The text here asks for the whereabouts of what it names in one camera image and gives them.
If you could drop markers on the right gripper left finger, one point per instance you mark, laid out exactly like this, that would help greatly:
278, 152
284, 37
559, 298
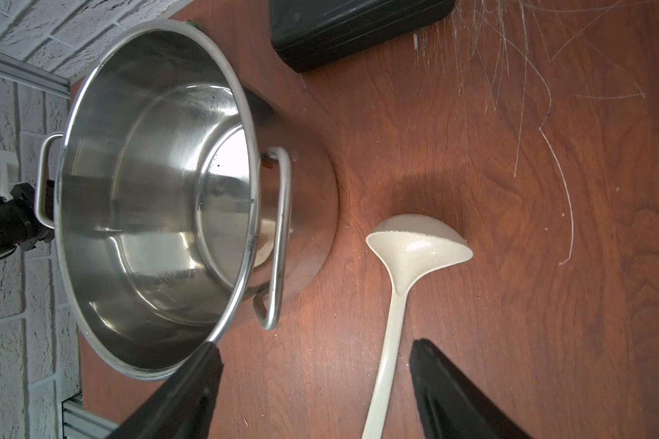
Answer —
183, 406

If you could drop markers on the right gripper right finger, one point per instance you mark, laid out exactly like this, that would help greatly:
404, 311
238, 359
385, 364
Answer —
448, 402

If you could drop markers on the cream plastic ladle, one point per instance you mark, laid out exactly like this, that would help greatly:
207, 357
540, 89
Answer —
410, 246

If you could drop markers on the stainless steel pot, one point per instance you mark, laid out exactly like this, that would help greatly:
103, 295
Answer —
182, 201

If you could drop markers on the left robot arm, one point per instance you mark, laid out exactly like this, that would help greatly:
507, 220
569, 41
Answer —
19, 226

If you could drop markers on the green marker pen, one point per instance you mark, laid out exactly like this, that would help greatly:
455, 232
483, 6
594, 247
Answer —
189, 23

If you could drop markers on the black plastic tool case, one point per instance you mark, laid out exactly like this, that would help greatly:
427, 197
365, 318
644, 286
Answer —
308, 35

